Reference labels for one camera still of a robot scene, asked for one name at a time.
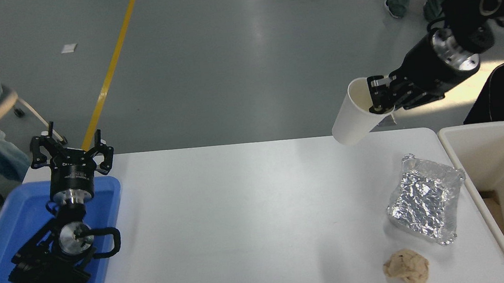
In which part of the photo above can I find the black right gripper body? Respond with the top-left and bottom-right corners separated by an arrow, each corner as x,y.
389,30 -> 482,101

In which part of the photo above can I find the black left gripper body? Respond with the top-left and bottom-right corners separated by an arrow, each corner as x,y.
46,146 -> 100,196

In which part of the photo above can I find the white paper cup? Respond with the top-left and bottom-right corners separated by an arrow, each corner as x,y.
327,75 -> 400,148

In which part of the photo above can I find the beige chair with castors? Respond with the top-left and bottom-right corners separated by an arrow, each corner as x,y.
0,79 -> 69,153

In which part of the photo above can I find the blue plastic tray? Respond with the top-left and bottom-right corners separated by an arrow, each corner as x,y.
0,174 -> 131,283

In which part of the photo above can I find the crumpled foil tray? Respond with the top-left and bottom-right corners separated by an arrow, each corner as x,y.
381,148 -> 473,252

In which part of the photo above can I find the crumpled tan paper ball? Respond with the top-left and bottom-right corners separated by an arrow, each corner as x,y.
381,247 -> 432,283

